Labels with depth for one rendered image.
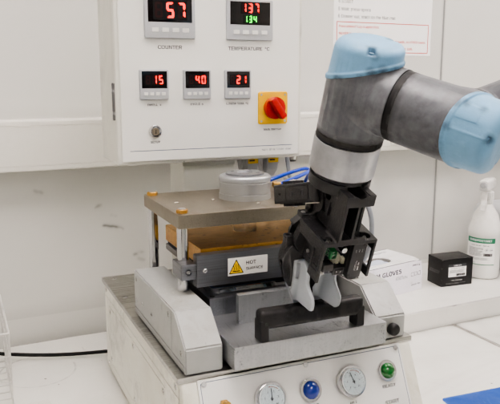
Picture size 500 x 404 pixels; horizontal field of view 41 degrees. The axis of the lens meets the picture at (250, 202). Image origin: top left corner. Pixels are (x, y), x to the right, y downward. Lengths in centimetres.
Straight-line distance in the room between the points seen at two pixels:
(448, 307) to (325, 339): 70
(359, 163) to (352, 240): 9
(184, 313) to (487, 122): 44
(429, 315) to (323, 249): 80
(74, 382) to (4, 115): 53
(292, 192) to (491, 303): 90
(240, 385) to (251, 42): 57
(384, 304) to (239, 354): 24
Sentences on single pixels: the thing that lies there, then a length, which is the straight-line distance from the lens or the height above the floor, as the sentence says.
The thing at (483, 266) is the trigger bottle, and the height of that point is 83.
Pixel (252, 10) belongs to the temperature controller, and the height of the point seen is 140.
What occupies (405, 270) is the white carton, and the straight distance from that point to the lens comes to 159.
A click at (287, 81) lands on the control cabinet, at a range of 118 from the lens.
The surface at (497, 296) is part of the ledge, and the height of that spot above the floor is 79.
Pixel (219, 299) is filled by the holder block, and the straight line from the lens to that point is 92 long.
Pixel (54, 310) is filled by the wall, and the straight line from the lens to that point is 149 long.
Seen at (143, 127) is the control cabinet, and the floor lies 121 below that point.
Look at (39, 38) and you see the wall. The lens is 141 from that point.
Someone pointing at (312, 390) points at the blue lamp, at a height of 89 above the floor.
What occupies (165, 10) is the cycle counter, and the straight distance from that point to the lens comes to 110.
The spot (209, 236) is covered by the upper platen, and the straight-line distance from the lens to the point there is 99.
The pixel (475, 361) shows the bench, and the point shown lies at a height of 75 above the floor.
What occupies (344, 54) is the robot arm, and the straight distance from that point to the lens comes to 69.
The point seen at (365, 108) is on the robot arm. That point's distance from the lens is 69.
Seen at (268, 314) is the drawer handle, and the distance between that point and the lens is 83.
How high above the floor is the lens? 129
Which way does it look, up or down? 11 degrees down
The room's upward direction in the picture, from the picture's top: straight up
